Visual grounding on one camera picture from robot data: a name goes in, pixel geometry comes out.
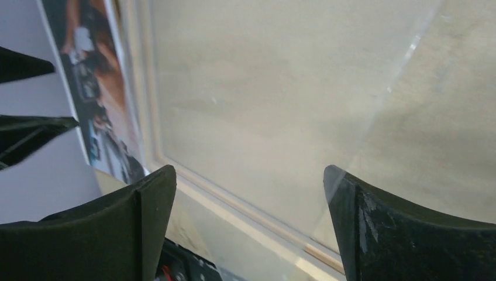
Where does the glossy photo print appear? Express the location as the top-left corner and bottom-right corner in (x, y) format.
(39, 1), (146, 184)

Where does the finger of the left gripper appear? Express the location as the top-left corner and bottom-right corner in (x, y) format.
(1, 115), (79, 170)
(1, 47), (55, 84)

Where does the wooden picture frame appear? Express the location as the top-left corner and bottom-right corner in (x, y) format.
(115, 1), (345, 280)

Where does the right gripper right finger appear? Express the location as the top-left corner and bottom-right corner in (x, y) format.
(323, 165), (495, 280)

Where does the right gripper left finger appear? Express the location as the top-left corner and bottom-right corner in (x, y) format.
(1, 165), (177, 280)

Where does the clear acrylic sheet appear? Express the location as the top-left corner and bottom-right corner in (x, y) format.
(149, 1), (439, 280)

